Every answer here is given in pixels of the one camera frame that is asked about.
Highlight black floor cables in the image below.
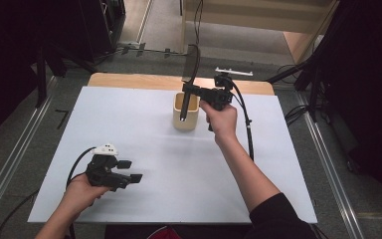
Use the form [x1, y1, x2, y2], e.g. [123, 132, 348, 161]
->
[284, 104, 312, 127]

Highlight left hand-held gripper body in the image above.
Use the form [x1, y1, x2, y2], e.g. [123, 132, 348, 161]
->
[85, 142, 132, 192]

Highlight black curtain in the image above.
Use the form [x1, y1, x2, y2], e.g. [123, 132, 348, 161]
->
[317, 0, 382, 222]
[0, 0, 81, 150]

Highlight black metal stand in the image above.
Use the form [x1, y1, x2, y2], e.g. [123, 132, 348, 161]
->
[267, 49, 330, 122]
[34, 41, 97, 109]

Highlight hanging black cable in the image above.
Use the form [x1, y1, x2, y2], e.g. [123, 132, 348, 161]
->
[184, 0, 204, 56]

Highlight aluminium floor rail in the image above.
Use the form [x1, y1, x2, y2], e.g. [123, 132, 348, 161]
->
[0, 75, 60, 231]
[294, 91, 366, 239]

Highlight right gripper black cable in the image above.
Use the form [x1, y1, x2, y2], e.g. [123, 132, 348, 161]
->
[227, 77, 256, 162]

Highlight cream square cup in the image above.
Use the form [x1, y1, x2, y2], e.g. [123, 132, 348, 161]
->
[172, 92, 201, 131]

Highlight person's right hand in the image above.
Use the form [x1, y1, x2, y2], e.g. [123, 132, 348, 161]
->
[199, 99, 239, 143]

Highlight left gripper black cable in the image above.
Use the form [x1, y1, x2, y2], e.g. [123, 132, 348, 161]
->
[0, 145, 97, 239]

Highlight light wooden shelf unit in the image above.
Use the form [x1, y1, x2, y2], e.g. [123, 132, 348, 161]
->
[180, 0, 341, 66]

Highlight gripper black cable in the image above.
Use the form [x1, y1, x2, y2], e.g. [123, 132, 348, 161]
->
[227, 77, 256, 162]
[0, 145, 97, 239]

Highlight person's left hand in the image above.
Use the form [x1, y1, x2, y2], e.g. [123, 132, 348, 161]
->
[60, 173, 111, 215]

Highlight white table mat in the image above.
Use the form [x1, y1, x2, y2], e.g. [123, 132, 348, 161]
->
[27, 86, 318, 224]

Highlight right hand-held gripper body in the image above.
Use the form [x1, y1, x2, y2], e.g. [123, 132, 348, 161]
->
[197, 67, 254, 113]

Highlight person's dark and red clothing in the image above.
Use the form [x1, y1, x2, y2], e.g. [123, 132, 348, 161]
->
[103, 192, 320, 239]

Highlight black equipment cabinet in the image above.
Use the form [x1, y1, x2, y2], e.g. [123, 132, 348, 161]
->
[78, 0, 127, 64]

